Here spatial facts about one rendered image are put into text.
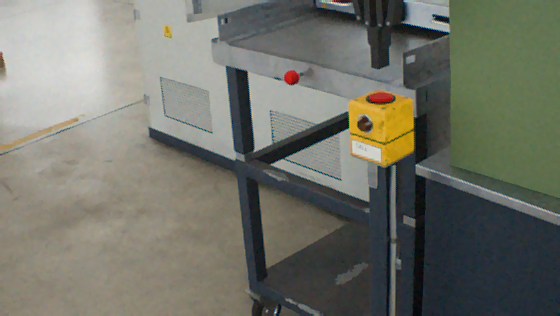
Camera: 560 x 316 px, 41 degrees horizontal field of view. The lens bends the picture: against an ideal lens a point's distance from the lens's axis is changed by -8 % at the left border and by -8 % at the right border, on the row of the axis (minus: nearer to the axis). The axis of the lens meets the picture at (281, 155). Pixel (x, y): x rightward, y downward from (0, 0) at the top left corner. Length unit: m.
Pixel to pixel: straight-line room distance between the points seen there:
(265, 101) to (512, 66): 1.73
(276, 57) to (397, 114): 0.54
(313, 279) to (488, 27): 1.09
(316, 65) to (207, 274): 1.08
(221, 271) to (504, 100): 1.47
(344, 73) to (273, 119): 1.30
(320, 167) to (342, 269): 0.68
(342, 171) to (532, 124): 1.50
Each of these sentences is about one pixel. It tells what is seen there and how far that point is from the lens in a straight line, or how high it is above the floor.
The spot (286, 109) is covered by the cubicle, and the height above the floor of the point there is 0.35.
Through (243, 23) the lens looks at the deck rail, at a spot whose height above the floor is 0.88.
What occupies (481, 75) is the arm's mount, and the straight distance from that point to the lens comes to 1.32.
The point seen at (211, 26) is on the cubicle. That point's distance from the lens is 3.04.
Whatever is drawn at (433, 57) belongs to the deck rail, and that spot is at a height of 0.88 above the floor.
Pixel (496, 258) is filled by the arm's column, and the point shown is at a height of 0.62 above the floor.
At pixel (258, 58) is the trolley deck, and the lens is 1.81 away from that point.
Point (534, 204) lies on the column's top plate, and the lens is 1.30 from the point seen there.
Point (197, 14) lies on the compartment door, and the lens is 2.17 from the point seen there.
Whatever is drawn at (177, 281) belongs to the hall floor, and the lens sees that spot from 2.54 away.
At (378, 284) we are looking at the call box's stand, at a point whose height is 0.55.
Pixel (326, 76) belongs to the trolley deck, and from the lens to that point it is 1.66.
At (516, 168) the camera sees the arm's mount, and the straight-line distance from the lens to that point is 1.35.
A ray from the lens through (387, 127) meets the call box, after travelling 1.27.
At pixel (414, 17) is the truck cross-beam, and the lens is 1.89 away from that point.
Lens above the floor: 1.35
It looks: 24 degrees down
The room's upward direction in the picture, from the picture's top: 5 degrees counter-clockwise
